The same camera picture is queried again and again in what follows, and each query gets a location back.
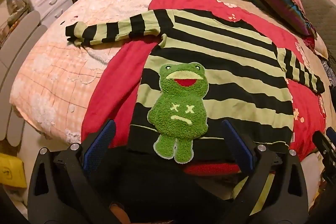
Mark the multicolour striped pillow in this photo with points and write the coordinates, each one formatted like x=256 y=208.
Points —
x=283 y=6

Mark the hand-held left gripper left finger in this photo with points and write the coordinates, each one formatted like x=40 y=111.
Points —
x=101 y=142

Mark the red floral blanket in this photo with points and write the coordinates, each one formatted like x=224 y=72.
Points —
x=110 y=82

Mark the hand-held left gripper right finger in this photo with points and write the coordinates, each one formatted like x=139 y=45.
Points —
x=236 y=142

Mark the grey padded headboard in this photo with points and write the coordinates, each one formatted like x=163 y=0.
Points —
x=315 y=3

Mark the cream pillow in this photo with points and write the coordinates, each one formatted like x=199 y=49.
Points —
x=320 y=47

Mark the green black striped frog sweater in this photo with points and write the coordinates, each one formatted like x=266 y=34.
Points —
x=236 y=61

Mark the grey rounded footboard panel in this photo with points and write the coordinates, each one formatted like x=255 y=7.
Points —
x=25 y=77
x=18 y=45

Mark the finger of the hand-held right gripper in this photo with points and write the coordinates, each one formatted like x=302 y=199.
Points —
x=321 y=142

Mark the pink white checked quilt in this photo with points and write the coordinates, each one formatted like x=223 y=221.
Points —
x=60 y=64

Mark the yellow plastic bag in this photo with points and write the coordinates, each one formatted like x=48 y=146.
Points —
x=10 y=171

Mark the dark floral cloth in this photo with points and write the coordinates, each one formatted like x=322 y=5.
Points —
x=329 y=71

